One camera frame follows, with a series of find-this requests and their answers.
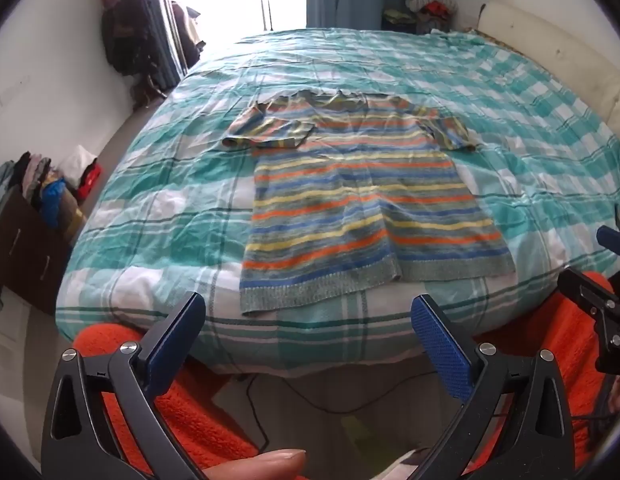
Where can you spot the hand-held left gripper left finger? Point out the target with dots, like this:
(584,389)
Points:
(177,331)

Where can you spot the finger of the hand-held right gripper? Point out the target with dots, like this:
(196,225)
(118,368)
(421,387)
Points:
(612,238)
(587,291)

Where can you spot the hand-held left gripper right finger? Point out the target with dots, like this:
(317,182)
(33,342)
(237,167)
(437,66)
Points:
(439,345)

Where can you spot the striped knit sweater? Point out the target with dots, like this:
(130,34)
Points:
(340,210)

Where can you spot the pile of folded clothes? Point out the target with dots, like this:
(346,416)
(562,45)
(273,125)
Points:
(52,185)

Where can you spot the pile of clothes by curtain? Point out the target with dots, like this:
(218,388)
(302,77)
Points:
(429,7)

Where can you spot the clothes behind door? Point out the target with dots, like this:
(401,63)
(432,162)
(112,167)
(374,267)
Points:
(187,35)

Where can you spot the dark hanging clothes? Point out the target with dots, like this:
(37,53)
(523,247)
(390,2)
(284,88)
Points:
(127,25)

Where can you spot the person's left hand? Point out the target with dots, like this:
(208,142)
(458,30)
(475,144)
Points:
(260,465)

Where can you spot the orange fleece cloth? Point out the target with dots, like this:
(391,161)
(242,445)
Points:
(200,425)

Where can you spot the bed with teal checked sheet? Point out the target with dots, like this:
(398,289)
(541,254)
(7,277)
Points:
(165,185)

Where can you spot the dark brown cabinet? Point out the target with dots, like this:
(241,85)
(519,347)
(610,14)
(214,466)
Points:
(25,250)

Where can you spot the cream padded headboard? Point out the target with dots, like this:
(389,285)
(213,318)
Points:
(564,50)

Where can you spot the dark door frame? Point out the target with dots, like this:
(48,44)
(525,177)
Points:
(165,25)

